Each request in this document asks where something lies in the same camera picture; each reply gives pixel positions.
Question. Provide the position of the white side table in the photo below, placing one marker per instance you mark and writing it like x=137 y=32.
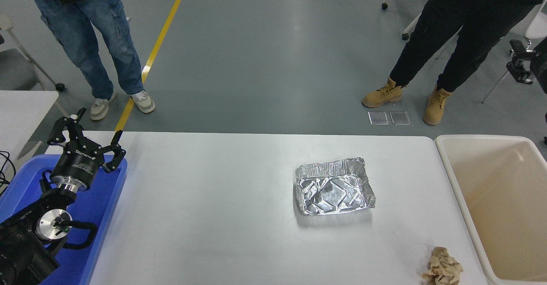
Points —
x=21 y=114

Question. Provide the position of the crinkled foil tray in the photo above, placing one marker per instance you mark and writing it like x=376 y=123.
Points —
x=333 y=191

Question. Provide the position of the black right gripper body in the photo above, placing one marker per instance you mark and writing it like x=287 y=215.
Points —
x=540 y=65

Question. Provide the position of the grey wheeled chair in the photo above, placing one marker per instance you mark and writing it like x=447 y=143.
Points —
x=13 y=67

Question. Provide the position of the white shell chair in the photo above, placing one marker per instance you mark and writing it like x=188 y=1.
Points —
x=539 y=26

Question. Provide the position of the crumpled tan paper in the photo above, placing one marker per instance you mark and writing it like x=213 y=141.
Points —
x=442 y=268

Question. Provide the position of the person in blue trousers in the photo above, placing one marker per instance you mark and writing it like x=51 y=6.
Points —
x=94 y=28

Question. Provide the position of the large pale bin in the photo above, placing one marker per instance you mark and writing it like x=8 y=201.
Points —
x=504 y=216

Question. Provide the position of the clear floor plate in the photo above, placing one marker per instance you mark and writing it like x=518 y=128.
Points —
x=378 y=118
x=400 y=118

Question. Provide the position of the blue plastic tray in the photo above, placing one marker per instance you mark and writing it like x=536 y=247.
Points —
x=100 y=204

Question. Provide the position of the yellow floor tape line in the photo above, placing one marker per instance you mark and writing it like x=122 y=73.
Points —
x=166 y=20

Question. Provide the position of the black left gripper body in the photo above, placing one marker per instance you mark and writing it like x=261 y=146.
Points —
x=79 y=167

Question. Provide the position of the person in black trousers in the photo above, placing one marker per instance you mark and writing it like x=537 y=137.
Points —
x=453 y=20

